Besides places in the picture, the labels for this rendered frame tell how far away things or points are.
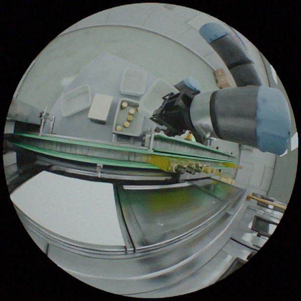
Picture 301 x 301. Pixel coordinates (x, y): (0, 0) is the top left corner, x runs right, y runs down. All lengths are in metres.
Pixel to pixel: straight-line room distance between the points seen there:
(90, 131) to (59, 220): 0.56
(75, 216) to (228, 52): 0.46
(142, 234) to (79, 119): 0.69
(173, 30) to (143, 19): 0.96
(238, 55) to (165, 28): 3.53
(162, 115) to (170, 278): 0.34
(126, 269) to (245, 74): 0.37
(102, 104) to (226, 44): 0.62
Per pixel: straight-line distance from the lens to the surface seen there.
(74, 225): 0.26
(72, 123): 0.73
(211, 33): 0.23
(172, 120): 0.21
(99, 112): 0.61
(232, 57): 0.20
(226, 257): 0.34
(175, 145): 0.67
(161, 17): 3.59
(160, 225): 0.28
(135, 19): 3.74
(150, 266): 0.21
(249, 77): 0.20
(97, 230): 0.25
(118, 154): 0.54
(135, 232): 0.24
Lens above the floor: 1.41
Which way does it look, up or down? 66 degrees down
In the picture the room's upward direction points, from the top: 106 degrees clockwise
